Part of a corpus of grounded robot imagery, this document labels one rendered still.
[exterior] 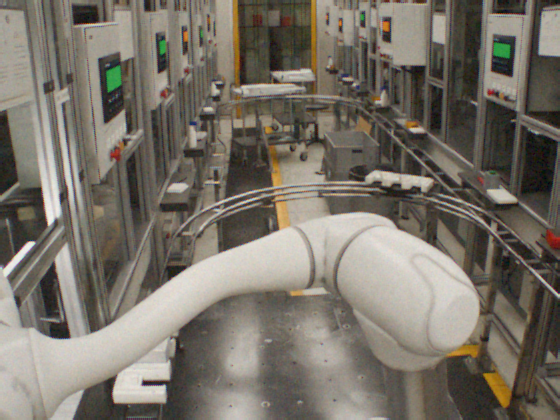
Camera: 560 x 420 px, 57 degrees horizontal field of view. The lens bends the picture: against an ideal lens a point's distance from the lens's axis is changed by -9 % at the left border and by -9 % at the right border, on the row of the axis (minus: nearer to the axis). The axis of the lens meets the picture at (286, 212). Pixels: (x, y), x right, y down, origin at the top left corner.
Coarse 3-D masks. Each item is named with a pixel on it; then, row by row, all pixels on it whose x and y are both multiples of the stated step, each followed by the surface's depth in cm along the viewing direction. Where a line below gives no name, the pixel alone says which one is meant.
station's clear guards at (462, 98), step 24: (432, 0) 380; (456, 0) 334; (480, 0) 298; (432, 24) 384; (456, 24) 338; (480, 24) 301; (432, 48) 390; (456, 48) 342; (432, 72) 394; (456, 72) 346; (432, 96) 457; (456, 96) 349; (456, 120) 353; (456, 144) 356
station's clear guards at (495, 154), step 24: (504, 0) 269; (552, 0) 223; (552, 24) 225; (552, 48) 226; (552, 72) 229; (528, 96) 252; (552, 96) 230; (504, 120) 280; (552, 120) 231; (504, 144) 282; (504, 168) 284
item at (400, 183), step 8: (368, 176) 315; (376, 176) 321; (384, 176) 321; (392, 176) 316; (400, 176) 314; (408, 176) 316; (384, 184) 311; (392, 184) 314; (400, 184) 314; (408, 184) 304; (416, 184) 309; (424, 184) 302; (432, 184) 310; (392, 192) 311; (400, 192) 308; (408, 192) 306; (416, 192) 305; (424, 192) 301
